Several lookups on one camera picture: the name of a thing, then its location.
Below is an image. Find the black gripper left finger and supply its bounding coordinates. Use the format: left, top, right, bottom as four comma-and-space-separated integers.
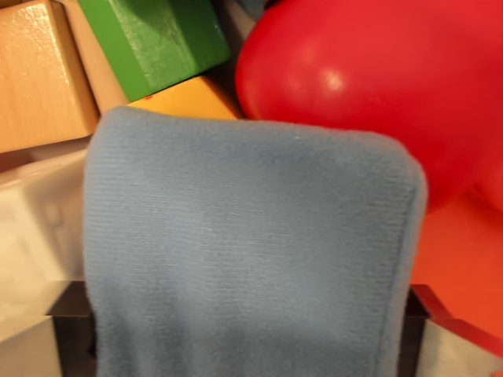
0, 280, 98, 377

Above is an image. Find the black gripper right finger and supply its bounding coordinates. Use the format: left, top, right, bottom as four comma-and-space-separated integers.
404, 284, 503, 377

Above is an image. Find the light blue fabric cube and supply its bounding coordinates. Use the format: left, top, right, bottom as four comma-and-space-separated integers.
83, 104, 428, 377

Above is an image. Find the orange fabric toy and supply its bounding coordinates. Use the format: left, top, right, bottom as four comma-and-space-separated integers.
407, 184, 503, 357

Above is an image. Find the white rubber cube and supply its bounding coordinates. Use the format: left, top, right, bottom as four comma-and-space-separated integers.
0, 137, 94, 342

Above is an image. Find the natural wooden block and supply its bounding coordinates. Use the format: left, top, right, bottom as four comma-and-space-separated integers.
0, 0, 130, 155

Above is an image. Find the yellow wooden block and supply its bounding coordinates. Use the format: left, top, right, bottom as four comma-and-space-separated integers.
127, 75, 244, 121

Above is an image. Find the glossy red toy apple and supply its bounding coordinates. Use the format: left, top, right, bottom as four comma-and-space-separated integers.
234, 0, 503, 215

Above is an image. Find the green wooden block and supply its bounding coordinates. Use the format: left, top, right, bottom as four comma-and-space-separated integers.
77, 0, 231, 102

